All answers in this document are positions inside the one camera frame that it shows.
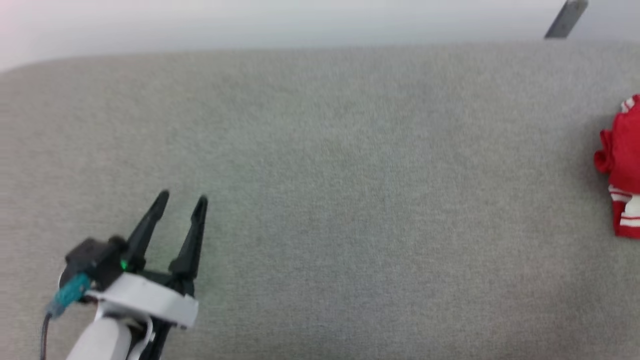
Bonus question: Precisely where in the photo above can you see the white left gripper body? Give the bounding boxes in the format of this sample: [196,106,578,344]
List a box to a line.
[92,270,199,330]

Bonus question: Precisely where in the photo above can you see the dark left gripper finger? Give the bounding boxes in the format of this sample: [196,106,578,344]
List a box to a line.
[122,190,170,273]
[170,196,208,281]

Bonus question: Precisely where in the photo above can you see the red white garment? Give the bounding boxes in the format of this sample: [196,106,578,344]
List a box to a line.
[594,94,640,239]

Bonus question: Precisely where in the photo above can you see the grey metal stand pole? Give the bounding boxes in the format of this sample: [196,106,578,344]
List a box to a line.
[544,0,589,40]

